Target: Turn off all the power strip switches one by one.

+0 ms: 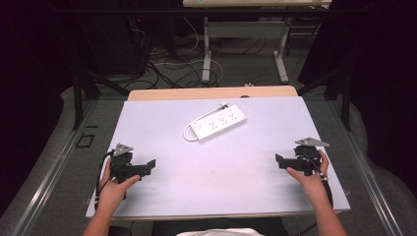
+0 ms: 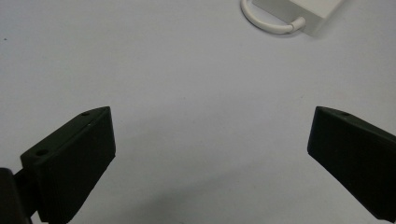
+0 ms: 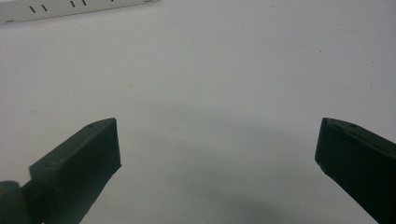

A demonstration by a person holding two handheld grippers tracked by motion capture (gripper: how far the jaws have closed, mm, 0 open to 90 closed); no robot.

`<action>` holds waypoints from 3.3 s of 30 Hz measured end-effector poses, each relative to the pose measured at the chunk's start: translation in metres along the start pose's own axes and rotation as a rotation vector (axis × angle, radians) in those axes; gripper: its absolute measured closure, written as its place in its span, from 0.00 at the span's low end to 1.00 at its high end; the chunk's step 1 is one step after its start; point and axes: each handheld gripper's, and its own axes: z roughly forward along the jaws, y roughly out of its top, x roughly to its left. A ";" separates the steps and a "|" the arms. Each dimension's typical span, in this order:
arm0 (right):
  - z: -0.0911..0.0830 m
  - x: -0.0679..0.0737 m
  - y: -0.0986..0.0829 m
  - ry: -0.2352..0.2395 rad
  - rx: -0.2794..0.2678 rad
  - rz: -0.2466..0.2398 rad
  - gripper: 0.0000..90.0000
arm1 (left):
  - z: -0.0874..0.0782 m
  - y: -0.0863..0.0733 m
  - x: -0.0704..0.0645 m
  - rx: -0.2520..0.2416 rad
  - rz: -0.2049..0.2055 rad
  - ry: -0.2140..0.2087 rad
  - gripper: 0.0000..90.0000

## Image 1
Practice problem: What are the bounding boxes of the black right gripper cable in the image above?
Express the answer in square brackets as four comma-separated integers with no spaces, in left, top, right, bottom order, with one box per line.
[304,152,334,208]

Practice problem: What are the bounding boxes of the white table mat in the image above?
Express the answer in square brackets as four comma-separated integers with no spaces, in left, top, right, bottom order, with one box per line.
[86,95,352,220]

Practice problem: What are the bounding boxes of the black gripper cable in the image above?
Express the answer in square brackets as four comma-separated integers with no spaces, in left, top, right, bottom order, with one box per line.
[93,149,115,209]
[304,152,334,208]

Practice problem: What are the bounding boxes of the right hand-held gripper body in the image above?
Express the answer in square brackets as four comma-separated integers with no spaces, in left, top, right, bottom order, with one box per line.
[292,137,330,177]

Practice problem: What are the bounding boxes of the black metal stand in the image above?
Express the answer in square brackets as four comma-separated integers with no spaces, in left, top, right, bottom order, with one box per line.
[297,67,354,133]
[72,63,131,131]

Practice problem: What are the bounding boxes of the person's white shirt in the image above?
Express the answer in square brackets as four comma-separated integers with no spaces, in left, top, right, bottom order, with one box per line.
[176,227,265,236]

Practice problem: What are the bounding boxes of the metal floor rail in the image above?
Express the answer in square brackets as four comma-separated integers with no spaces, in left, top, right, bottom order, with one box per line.
[328,100,402,236]
[9,99,99,236]

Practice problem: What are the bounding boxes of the black computer tower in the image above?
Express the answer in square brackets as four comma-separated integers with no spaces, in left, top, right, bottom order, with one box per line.
[78,14,147,77]

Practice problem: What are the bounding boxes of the black floor socket frame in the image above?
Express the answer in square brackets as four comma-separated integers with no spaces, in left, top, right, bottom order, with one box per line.
[75,133,96,149]

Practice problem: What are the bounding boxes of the wooden table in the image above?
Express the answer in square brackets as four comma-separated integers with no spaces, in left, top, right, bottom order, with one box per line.
[127,85,299,102]

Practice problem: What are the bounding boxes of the person's right hand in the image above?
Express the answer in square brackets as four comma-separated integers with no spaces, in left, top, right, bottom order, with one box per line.
[285,149,330,200]

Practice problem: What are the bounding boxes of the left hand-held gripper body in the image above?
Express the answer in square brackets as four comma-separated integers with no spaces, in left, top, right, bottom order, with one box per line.
[109,143,147,185]

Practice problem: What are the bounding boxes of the white power strip cable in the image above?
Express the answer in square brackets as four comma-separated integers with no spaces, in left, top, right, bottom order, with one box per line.
[182,100,229,143]

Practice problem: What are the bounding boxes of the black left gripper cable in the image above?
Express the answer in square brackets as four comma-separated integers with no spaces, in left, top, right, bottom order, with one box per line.
[93,149,115,209]

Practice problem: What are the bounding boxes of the person's left hand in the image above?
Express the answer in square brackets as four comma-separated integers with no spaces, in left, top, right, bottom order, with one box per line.
[97,158,142,212]

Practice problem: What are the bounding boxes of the tangle of floor cables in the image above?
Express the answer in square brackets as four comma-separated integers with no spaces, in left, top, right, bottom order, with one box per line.
[124,18,268,90]

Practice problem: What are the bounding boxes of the white metal desk frame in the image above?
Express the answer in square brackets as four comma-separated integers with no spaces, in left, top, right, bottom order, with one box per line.
[201,16,292,85]

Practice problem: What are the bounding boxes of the person's dark trousers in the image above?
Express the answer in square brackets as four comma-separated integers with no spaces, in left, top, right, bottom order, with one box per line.
[107,216,290,236]

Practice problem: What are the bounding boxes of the white power strip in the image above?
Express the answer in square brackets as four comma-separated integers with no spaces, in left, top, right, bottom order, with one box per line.
[189,104,248,143]

